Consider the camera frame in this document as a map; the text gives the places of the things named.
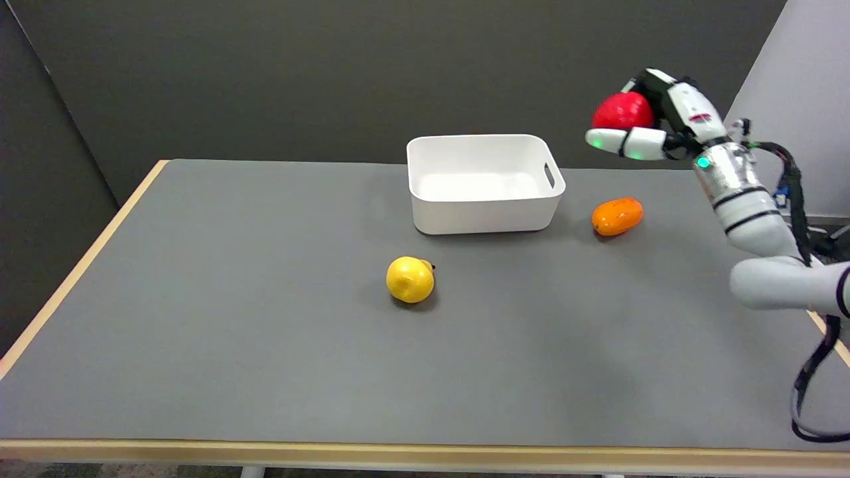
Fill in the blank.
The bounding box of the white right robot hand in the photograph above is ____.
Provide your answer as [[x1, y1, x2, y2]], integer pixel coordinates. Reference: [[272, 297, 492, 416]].
[[584, 68, 730, 162]]

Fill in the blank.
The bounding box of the red tomato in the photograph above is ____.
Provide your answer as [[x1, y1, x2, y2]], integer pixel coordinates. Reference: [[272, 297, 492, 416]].
[[591, 92, 655, 131]]

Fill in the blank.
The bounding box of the white plastic box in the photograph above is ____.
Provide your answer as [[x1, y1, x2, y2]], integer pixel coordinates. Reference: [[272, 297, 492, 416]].
[[406, 134, 566, 236]]

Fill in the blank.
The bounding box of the orange mango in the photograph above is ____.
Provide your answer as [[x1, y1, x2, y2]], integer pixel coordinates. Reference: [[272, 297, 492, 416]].
[[591, 197, 644, 237]]

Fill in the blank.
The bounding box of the yellow pear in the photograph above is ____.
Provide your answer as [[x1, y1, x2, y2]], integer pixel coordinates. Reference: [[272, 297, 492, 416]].
[[386, 256, 436, 305]]

